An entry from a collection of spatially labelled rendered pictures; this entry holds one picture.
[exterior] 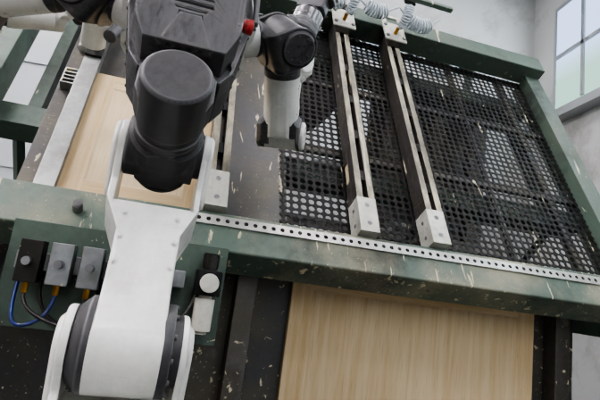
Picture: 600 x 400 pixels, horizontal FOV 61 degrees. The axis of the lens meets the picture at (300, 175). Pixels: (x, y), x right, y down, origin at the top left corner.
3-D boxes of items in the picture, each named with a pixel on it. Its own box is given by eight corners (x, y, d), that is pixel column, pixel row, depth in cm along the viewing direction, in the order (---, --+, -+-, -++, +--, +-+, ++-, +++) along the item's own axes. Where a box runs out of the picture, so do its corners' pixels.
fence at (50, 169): (32, 193, 129) (31, 184, 126) (112, -5, 191) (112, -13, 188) (54, 196, 130) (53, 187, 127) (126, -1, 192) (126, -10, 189)
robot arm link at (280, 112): (300, 163, 134) (305, 83, 122) (252, 157, 135) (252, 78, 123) (305, 143, 144) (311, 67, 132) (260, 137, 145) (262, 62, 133)
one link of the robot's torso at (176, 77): (215, 112, 76) (226, 33, 86) (127, 93, 73) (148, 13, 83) (189, 202, 99) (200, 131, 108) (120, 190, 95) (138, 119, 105)
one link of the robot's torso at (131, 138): (204, 162, 87) (211, 110, 94) (122, 146, 84) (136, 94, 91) (193, 199, 98) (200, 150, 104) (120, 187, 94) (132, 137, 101)
